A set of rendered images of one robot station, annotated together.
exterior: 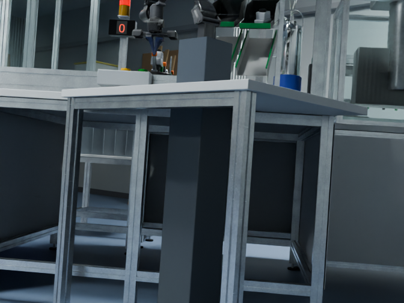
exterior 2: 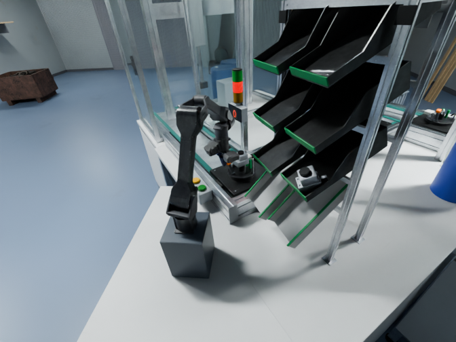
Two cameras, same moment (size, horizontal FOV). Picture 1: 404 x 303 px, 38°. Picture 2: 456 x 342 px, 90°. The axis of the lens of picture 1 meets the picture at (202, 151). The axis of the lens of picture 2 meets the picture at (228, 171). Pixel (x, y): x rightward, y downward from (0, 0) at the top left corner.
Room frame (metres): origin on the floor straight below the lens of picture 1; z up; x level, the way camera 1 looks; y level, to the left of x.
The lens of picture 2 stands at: (1.96, -0.52, 1.66)
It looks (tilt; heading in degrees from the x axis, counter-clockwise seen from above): 35 degrees down; 56
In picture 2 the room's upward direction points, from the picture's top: 4 degrees counter-clockwise
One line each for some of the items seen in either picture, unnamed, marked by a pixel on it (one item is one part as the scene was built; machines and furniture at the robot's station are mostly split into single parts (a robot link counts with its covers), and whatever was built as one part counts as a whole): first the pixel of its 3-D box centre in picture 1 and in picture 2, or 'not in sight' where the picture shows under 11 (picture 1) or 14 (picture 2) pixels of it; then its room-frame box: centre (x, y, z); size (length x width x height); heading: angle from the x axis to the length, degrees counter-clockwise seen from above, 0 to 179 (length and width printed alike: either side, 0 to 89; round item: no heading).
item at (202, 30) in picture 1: (207, 33); (184, 220); (2.13, 0.01, 1.09); 0.07 x 0.07 x 0.06; 47
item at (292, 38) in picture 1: (290, 42); not in sight; (3.28, -0.45, 1.32); 0.14 x 0.14 x 0.38
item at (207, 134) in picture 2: not in sight; (218, 156); (2.59, 0.52, 0.91); 0.84 x 0.28 x 0.10; 85
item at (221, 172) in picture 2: not in sight; (241, 174); (2.54, 0.22, 0.96); 0.24 x 0.24 x 0.02; 85
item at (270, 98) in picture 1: (211, 102); (207, 263); (2.16, -0.02, 0.84); 0.90 x 0.70 x 0.03; 47
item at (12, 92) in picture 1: (169, 115); (302, 164); (2.98, 0.18, 0.85); 1.50 x 1.41 x 0.03; 85
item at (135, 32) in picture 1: (155, 27); (222, 144); (2.44, 0.23, 1.17); 0.19 x 0.06 x 0.08; 85
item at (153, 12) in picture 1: (156, 9); (220, 127); (2.44, 0.23, 1.24); 0.09 x 0.06 x 0.07; 34
